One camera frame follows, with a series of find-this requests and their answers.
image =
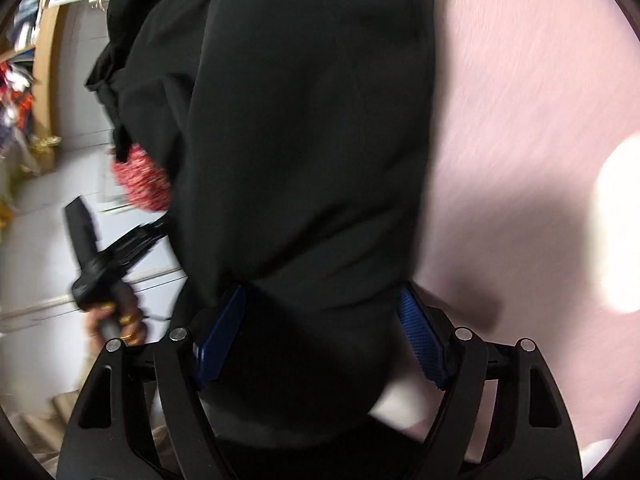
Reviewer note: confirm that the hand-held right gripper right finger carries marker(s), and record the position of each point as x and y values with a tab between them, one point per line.
420	340

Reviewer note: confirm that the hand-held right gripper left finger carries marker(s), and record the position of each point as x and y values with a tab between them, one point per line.
222	330

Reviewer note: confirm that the red patterned cloth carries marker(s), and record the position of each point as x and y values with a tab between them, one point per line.
142	177

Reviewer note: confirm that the black pants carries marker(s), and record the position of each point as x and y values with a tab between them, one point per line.
300	160

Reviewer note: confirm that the pink printed blanket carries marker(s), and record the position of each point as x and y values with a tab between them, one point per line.
525	110

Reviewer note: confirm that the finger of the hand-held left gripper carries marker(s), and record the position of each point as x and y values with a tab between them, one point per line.
137	242

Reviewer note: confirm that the wooden bookshelf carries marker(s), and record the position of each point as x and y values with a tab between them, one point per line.
42	85

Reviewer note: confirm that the person's left hand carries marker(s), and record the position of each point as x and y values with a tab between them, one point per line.
120	317

